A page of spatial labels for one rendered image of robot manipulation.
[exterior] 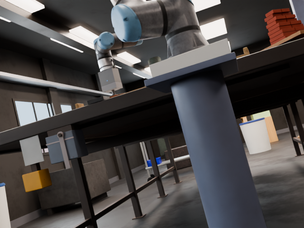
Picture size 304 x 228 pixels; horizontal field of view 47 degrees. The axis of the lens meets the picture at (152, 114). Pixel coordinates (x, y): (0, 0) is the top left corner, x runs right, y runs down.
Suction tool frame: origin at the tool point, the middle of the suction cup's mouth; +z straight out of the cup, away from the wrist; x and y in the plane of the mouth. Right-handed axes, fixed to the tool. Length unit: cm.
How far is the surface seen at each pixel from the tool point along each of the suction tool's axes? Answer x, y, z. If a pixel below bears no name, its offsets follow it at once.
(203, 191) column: 50, -50, 44
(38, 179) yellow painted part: 34, 28, 29
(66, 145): 31.1, 11.2, 17.7
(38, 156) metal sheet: 31.1, 27.7, 18.7
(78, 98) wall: -556, 412, -132
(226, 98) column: 45, -63, 19
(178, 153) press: -585, 205, 59
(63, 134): 31.6, 11.1, 12.9
